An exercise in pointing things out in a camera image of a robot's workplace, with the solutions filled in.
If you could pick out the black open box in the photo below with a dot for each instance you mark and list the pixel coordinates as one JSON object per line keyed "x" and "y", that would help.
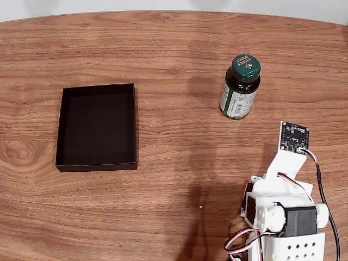
{"x": 95, "y": 127}

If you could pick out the circuit board camera on mount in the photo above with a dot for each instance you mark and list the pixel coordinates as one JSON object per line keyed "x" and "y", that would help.
{"x": 295, "y": 137}

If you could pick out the green pill bottle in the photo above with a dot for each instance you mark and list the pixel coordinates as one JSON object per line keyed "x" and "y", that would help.
{"x": 239, "y": 89}

